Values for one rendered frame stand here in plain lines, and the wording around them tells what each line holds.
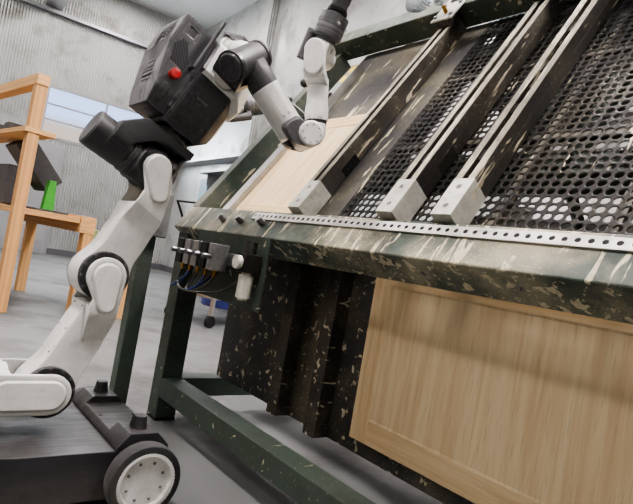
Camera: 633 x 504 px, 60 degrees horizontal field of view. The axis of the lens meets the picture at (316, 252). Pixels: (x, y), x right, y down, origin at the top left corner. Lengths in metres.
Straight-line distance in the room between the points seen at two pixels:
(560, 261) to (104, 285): 1.17
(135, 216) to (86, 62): 10.99
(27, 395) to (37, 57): 11.04
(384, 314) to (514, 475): 0.57
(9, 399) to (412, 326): 1.09
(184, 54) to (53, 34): 10.88
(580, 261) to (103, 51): 12.08
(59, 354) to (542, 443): 1.27
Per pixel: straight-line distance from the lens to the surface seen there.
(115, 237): 1.69
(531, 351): 1.39
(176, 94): 1.73
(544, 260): 1.13
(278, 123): 1.67
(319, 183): 1.80
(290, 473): 1.67
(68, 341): 1.71
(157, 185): 1.70
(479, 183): 1.40
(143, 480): 1.66
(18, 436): 1.73
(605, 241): 1.12
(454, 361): 1.51
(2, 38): 12.42
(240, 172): 2.49
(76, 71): 12.54
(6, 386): 1.66
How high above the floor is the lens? 0.76
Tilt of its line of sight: 1 degrees up
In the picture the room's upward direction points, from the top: 10 degrees clockwise
